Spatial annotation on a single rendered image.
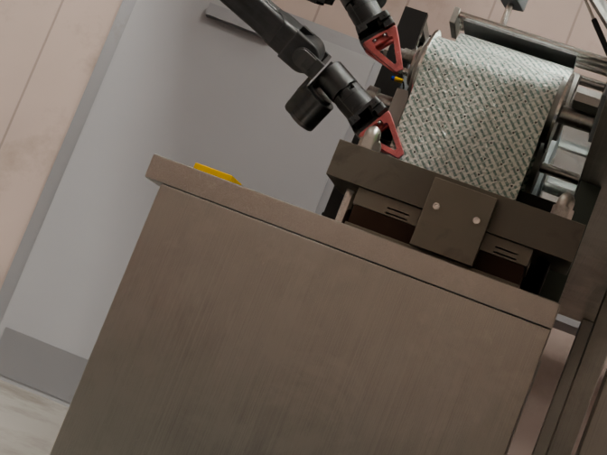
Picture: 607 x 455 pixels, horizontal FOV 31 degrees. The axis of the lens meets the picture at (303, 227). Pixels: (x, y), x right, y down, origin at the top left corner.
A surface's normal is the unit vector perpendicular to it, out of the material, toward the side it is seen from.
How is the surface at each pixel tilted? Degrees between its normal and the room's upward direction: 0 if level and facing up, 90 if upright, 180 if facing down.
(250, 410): 90
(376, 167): 90
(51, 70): 90
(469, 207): 90
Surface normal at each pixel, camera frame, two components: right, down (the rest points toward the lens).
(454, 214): -0.18, -0.17
